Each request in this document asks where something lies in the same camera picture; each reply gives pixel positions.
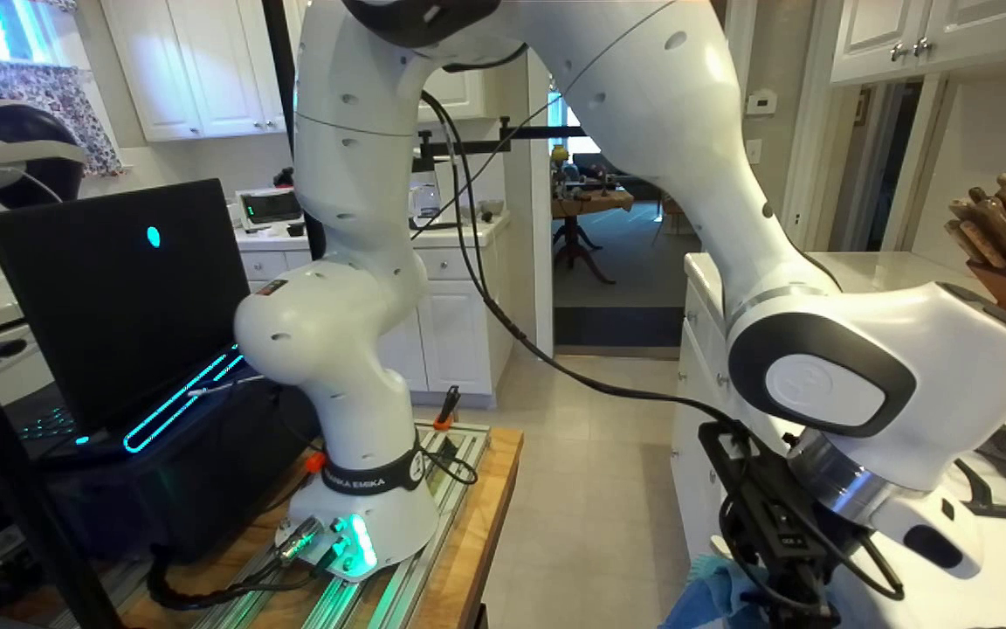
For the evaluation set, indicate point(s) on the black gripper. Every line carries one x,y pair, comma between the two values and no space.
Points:
781,535

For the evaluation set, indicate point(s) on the white kitchen cabinets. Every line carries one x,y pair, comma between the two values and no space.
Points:
199,70

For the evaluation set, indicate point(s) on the white gas stove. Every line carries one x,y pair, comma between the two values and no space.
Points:
929,597

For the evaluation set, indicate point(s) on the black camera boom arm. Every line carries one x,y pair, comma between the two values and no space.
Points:
445,142

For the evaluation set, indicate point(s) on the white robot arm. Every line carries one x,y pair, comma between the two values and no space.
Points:
889,389

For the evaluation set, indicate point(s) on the black laptop with cyan lights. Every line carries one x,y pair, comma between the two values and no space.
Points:
129,300

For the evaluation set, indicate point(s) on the blue terry towel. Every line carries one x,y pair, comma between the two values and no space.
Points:
719,595

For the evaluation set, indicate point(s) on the wooden robot cart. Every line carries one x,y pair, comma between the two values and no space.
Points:
437,589

